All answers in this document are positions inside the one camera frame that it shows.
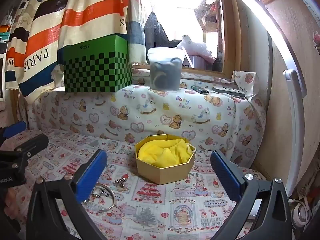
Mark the yellow cloth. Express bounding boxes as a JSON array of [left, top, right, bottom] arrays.
[[138, 139, 195, 168]]

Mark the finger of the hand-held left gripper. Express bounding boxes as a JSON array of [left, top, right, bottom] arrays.
[[0, 134, 49, 172], [0, 121, 27, 140]]

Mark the wooden cabinet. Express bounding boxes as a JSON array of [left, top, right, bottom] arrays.
[[252, 0, 320, 195]]

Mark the silver ring keychain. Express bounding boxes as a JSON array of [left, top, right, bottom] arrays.
[[84, 189, 112, 204]]

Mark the wooden window frame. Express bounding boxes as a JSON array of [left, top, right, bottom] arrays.
[[132, 0, 248, 79]]

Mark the pink plastic bag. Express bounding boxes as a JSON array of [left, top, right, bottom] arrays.
[[176, 34, 217, 69]]

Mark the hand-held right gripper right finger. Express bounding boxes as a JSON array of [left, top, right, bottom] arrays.
[[210, 150, 293, 240]]

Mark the bear print cloth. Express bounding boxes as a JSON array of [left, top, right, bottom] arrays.
[[25, 70, 268, 170]]

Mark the patchwork print bed sheet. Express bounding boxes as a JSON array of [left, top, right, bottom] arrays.
[[0, 127, 265, 240]]

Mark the gold bangle bracelet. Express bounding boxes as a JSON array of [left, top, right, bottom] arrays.
[[94, 183, 116, 213]]

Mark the gold octagonal box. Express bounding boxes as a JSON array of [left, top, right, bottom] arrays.
[[134, 134, 197, 185]]

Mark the white cable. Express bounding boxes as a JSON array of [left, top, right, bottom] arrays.
[[289, 195, 312, 230]]

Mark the grey remote control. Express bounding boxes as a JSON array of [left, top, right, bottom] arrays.
[[212, 86, 247, 98]]

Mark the striped Paris tote bag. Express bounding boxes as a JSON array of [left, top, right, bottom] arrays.
[[5, 0, 148, 104]]

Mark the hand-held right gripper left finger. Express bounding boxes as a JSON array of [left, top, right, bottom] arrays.
[[26, 149, 108, 240]]

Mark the translucent plastic bucket with lid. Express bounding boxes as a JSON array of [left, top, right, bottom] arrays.
[[147, 47, 184, 91]]

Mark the pink floral quilt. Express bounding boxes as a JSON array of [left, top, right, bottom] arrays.
[[0, 100, 25, 132]]

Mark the cartoon wall sticker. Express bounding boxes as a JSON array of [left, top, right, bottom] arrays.
[[312, 31, 320, 55]]

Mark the green checkered box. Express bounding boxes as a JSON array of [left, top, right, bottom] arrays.
[[62, 34, 133, 93]]

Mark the white ring light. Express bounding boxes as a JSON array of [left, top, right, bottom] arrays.
[[217, 0, 320, 198]]

